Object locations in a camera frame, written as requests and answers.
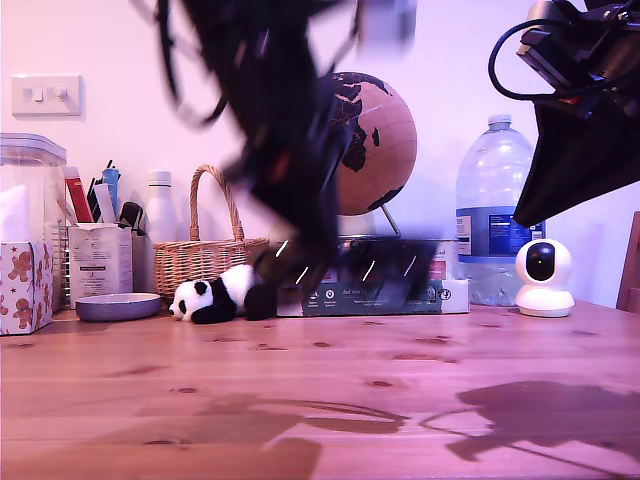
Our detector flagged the black sunglasses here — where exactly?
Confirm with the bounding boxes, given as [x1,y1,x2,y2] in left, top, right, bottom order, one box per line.
[259,238,441,304]

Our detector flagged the cardboard can tray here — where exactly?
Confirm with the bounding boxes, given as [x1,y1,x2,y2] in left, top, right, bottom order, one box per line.
[275,279,470,317]

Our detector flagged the large clear water bottle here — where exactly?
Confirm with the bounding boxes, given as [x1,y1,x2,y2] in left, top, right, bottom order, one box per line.
[454,113,547,307]

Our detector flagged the panda plush toy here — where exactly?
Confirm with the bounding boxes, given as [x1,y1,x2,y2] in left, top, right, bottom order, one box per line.
[167,263,279,325]

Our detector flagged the cork globe on metal stand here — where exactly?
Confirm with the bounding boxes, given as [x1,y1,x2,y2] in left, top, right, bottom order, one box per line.
[319,71,418,236]

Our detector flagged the white bottle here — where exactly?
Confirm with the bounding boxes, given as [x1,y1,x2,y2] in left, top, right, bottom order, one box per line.
[143,170,177,295]

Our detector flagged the grey bowl white inside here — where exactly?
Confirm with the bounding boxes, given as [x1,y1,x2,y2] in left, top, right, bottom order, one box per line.
[73,292,162,323]

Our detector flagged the blue tube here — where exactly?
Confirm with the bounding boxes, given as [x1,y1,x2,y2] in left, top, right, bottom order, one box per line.
[101,167,121,221]

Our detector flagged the white paper strip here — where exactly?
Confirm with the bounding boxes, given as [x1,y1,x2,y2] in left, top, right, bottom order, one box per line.
[92,183,117,224]

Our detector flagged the black pen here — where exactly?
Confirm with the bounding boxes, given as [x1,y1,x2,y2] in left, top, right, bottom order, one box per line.
[85,175,104,224]

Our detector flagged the red and white packet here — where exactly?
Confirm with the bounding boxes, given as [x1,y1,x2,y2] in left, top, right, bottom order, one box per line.
[63,166,94,224]

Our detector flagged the gingerbread print tissue box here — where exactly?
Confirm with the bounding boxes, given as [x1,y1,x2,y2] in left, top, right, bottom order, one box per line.
[0,240,54,336]

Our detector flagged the clear plastic lidded container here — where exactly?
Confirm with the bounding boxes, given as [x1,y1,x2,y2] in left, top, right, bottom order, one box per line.
[0,132,67,314]

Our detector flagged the wicker basket with handle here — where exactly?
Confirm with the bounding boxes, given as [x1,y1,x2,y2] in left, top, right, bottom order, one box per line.
[152,164,274,301]

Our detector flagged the thin black cable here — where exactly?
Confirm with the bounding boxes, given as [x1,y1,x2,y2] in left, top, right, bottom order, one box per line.
[488,19,594,101]

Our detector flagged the small white round camera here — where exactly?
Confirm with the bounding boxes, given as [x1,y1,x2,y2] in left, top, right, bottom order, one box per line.
[514,238,576,318]

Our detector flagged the metal wire rack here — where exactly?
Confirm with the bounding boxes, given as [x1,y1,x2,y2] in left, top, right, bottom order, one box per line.
[52,219,71,301]

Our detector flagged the white wall light switch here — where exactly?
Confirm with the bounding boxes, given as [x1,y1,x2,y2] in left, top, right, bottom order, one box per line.
[10,74,82,117]

